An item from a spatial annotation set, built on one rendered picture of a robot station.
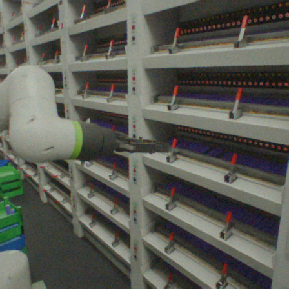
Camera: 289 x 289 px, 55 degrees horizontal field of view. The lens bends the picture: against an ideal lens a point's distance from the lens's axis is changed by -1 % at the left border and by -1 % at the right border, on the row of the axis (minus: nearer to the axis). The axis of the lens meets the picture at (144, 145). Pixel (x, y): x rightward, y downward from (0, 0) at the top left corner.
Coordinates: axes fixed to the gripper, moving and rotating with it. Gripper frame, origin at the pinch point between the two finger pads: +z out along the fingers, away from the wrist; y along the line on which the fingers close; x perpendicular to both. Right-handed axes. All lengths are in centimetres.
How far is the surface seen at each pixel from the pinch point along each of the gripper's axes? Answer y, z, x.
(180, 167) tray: -7.7, 21.2, -8.4
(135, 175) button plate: -34.8, 22.5, -18.9
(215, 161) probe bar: 3.1, 26.4, -3.5
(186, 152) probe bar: -11.0, 26.3, -3.3
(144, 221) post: -30, 29, -40
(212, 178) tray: 6.8, 21.2, -8.4
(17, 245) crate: -87, -9, -73
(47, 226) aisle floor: -129, 24, -85
